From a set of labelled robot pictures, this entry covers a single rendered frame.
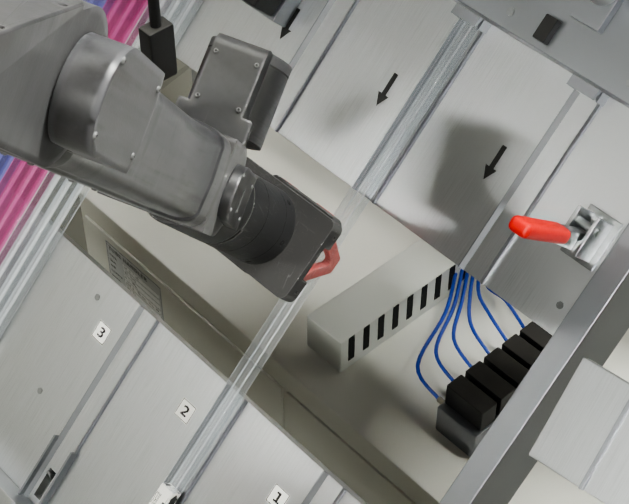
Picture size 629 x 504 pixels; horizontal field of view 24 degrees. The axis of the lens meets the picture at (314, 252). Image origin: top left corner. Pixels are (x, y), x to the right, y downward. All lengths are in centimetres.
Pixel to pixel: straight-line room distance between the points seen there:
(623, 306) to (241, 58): 31
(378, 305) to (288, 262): 45
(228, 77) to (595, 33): 24
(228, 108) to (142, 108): 39
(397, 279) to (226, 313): 18
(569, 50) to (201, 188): 29
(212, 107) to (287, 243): 13
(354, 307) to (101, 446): 35
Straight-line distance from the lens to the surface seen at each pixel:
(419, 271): 147
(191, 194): 80
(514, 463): 102
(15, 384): 127
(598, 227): 98
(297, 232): 100
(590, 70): 97
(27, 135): 47
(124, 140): 52
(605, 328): 100
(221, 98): 92
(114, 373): 120
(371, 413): 141
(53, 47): 47
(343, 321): 142
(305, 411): 145
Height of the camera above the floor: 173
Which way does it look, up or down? 46 degrees down
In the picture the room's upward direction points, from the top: straight up
